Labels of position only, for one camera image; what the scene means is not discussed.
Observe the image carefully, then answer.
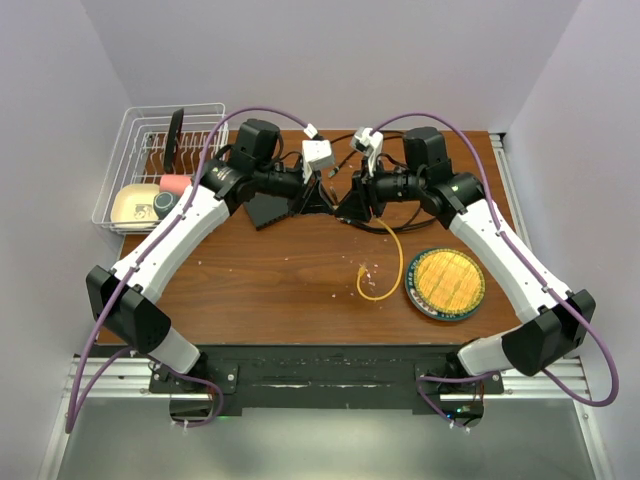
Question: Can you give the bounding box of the pink cup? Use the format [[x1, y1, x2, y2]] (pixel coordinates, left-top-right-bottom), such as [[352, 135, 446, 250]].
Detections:
[[159, 174, 192, 197]]

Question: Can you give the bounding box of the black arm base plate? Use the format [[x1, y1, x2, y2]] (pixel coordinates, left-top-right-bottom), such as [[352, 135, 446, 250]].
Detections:
[[149, 345, 504, 424]]

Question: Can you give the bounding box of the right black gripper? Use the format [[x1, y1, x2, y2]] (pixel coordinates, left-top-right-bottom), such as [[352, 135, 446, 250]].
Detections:
[[334, 156, 424, 223]]

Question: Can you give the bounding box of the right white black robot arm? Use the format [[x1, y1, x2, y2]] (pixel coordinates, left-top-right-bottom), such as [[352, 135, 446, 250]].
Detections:
[[336, 127, 595, 393]]

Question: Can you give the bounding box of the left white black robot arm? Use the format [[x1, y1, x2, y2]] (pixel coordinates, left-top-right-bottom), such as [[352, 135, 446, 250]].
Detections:
[[86, 119, 334, 392]]

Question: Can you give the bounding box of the black cable with usb plug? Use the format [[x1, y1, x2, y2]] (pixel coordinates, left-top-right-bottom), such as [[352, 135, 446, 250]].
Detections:
[[327, 144, 436, 234]]

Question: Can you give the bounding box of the black tablet in rack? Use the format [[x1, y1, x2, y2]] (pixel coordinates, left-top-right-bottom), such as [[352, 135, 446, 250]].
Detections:
[[163, 108, 184, 174]]

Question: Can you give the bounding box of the black network switch box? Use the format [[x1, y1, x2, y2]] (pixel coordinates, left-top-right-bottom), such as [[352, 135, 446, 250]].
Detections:
[[244, 194, 290, 231]]

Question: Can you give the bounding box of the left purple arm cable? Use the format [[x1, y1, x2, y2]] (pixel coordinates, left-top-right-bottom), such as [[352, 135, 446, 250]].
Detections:
[[64, 105, 314, 434]]

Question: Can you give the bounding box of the white wire dish rack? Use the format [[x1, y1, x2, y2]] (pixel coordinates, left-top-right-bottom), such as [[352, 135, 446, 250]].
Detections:
[[92, 102, 226, 235]]

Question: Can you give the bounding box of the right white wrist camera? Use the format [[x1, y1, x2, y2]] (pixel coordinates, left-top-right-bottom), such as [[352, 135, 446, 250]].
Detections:
[[350, 127, 384, 176]]

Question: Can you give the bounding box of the round gold wafer plate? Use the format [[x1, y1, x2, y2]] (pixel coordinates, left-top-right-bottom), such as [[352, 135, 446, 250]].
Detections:
[[405, 248, 486, 322]]

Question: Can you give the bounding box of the cream square plate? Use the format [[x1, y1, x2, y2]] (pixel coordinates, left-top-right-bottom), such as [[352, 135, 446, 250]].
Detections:
[[110, 183, 160, 229]]

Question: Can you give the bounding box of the dark teal cup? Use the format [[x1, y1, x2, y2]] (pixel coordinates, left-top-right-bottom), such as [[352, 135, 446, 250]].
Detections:
[[152, 191, 180, 220]]

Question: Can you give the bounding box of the black cable with gold plug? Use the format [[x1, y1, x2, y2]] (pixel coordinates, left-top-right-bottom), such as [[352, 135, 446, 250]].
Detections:
[[279, 130, 451, 234]]

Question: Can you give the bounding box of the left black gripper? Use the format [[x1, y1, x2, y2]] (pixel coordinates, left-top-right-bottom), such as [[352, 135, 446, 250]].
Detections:
[[255, 160, 335, 218]]

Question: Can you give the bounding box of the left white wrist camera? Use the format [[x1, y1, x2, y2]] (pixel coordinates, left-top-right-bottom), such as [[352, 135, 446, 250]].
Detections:
[[302, 123, 335, 183]]

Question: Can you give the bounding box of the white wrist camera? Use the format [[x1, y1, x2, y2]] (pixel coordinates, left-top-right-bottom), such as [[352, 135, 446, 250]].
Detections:
[[302, 123, 335, 183], [350, 127, 384, 176]]

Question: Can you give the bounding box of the yellow ethernet patch cable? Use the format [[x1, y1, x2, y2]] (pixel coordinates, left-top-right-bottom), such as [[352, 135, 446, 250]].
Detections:
[[342, 215, 405, 302]]

